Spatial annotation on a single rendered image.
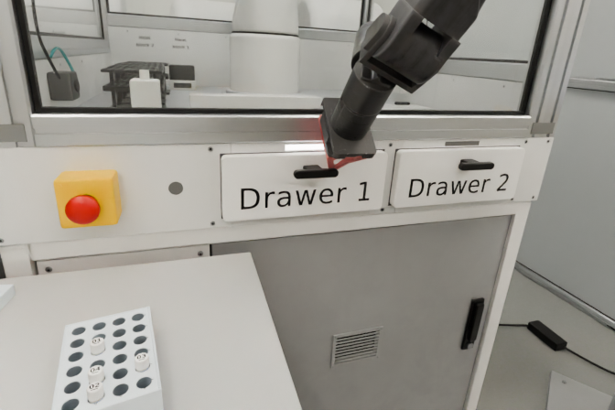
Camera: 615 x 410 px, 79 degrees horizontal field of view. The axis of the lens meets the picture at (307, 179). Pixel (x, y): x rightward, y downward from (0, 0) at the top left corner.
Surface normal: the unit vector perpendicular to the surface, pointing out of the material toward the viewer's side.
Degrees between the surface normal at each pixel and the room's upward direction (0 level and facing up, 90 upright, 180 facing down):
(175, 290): 0
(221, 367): 0
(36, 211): 90
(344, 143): 42
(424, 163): 90
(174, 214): 90
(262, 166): 90
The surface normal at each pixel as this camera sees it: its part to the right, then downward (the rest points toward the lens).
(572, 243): -0.94, 0.07
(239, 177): 0.30, 0.32
